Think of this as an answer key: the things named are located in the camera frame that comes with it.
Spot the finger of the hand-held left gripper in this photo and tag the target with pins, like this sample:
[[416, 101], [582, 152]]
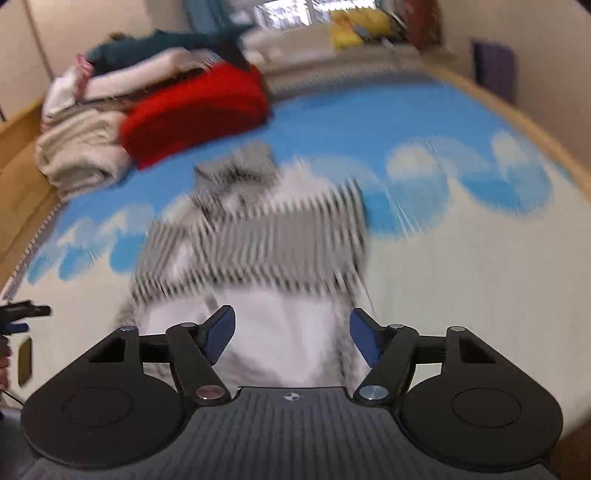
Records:
[[25, 310]]

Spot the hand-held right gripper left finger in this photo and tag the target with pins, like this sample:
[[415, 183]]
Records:
[[220, 334]]

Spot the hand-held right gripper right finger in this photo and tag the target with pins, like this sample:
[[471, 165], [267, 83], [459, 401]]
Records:
[[364, 337]]

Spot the black white striped hoodie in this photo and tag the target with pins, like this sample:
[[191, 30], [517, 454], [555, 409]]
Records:
[[258, 249]]

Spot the blue patterned bed sheet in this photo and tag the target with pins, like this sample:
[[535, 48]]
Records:
[[461, 258]]

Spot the cream folded blanket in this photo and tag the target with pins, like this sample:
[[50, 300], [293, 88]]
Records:
[[78, 152]]

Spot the red folded blanket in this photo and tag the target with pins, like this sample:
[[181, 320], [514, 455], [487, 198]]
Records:
[[198, 110]]

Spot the pink white cloth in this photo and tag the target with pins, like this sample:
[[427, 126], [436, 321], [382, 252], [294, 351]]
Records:
[[64, 87]]

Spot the white wardrobe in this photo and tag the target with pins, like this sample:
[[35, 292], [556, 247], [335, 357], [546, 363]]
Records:
[[23, 50]]

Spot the white folded quilt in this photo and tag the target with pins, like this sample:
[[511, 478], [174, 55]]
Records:
[[147, 69]]

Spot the purple panel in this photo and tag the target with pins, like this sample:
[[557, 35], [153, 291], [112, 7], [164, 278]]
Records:
[[493, 69]]

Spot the dark teal shark plush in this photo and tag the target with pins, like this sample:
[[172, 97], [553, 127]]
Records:
[[157, 44]]

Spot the white window sill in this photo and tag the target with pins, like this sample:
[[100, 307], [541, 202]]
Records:
[[300, 46]]

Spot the yellow plush toy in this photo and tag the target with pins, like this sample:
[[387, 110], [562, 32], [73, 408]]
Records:
[[376, 21], [344, 32]]

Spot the dark red cushion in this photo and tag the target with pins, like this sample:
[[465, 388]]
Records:
[[422, 23]]

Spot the blue curtain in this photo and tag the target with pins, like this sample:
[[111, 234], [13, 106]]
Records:
[[212, 14]]

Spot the window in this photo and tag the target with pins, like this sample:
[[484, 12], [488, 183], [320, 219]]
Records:
[[295, 11]]

